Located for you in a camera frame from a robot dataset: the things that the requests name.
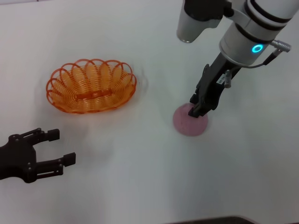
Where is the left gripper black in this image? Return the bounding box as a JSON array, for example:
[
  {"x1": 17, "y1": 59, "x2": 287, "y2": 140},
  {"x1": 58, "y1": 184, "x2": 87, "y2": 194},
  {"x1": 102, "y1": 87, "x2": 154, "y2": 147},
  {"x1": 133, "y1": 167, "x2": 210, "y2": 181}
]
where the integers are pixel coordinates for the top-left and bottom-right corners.
[{"x1": 0, "y1": 127, "x2": 77, "y2": 184}]

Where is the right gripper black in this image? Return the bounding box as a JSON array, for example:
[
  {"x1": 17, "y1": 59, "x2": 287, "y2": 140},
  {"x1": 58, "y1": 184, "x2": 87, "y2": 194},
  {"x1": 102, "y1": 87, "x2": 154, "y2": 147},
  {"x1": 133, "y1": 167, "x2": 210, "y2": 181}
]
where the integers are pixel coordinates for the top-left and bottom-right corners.
[{"x1": 188, "y1": 53, "x2": 241, "y2": 118}]

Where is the pink peach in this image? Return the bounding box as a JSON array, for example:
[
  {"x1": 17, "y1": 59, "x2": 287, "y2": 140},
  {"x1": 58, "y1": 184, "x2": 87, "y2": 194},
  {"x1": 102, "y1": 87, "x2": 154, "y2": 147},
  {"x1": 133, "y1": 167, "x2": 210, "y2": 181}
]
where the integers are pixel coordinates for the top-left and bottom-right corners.
[{"x1": 172, "y1": 103, "x2": 208, "y2": 137}]

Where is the orange plastic wire basket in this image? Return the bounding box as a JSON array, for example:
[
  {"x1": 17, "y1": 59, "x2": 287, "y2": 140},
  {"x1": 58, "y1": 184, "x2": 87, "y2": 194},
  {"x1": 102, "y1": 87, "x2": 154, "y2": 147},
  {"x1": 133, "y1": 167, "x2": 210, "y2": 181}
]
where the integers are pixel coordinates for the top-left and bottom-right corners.
[{"x1": 45, "y1": 58, "x2": 137, "y2": 115}]

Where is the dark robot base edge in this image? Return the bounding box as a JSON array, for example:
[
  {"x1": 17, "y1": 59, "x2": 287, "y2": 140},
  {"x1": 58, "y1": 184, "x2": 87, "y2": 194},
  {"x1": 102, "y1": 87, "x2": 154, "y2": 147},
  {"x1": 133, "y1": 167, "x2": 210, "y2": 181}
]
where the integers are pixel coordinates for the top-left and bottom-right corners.
[{"x1": 163, "y1": 216, "x2": 255, "y2": 224}]

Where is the right arm grey connector cable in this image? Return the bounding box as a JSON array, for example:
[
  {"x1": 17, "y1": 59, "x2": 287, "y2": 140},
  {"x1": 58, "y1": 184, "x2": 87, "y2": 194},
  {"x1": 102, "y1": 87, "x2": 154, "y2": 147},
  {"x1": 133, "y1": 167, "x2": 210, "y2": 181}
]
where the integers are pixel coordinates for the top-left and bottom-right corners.
[{"x1": 223, "y1": 39, "x2": 292, "y2": 89}]

